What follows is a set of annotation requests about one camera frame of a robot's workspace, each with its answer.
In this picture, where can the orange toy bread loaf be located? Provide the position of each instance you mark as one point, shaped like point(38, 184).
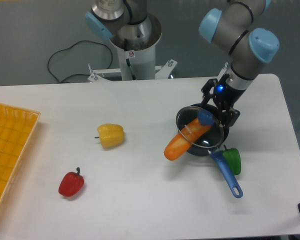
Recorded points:
point(182, 142)

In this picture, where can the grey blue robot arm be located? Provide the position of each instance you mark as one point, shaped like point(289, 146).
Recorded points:
point(228, 29)

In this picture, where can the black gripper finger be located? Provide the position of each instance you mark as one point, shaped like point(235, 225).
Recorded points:
point(206, 91)
point(228, 117)

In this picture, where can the yellow toy bell pepper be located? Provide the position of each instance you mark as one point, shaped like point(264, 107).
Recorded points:
point(110, 135)

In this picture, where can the green toy bell pepper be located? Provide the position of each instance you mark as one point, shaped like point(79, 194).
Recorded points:
point(233, 159)

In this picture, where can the yellow plastic basket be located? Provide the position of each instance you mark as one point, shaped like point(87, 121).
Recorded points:
point(17, 125)

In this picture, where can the dark pot with blue handle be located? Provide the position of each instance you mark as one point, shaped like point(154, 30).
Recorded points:
point(216, 153)

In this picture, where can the glass lid with blue knob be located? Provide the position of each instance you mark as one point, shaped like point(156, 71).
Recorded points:
point(214, 137)

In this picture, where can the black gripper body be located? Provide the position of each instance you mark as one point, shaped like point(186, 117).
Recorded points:
point(224, 95)

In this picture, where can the red toy bell pepper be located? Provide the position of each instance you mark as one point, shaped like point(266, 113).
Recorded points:
point(71, 183)

